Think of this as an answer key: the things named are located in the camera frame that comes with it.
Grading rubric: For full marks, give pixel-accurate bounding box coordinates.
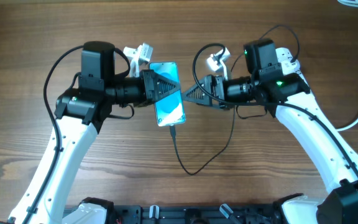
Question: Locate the blue-screen Galaxy smartphone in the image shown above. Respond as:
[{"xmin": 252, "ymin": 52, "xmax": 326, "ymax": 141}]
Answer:
[{"xmin": 149, "ymin": 62, "xmax": 186, "ymax": 126}]

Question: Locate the white power strip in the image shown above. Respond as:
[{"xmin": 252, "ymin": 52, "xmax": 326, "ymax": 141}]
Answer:
[{"xmin": 275, "ymin": 47, "xmax": 302, "ymax": 75}]

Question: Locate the black USB-C charging cable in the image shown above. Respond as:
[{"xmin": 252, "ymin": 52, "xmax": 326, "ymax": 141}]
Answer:
[{"xmin": 169, "ymin": 24, "xmax": 301, "ymax": 176}]

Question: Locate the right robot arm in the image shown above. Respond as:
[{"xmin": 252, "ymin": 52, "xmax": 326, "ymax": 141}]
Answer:
[{"xmin": 183, "ymin": 39, "xmax": 358, "ymax": 223}]

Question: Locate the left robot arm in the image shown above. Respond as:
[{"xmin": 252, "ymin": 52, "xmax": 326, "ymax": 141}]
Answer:
[{"xmin": 6, "ymin": 41, "xmax": 180, "ymax": 223}]

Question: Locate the right black camera cable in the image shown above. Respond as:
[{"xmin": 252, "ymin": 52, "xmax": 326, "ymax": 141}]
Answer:
[{"xmin": 192, "ymin": 42, "xmax": 358, "ymax": 218}]

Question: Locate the black camera cable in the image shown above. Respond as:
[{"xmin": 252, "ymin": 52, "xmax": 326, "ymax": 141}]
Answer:
[
  {"xmin": 192, "ymin": 42, "xmax": 358, "ymax": 218},
  {"xmin": 22, "ymin": 45, "xmax": 135, "ymax": 224}
]

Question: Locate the left black camera cable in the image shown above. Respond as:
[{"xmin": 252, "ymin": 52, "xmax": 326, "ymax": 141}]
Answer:
[{"xmin": 22, "ymin": 45, "xmax": 135, "ymax": 224}]

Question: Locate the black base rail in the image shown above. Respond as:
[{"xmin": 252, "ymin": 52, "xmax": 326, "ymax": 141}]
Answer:
[{"xmin": 63, "ymin": 204, "xmax": 291, "ymax": 224}]

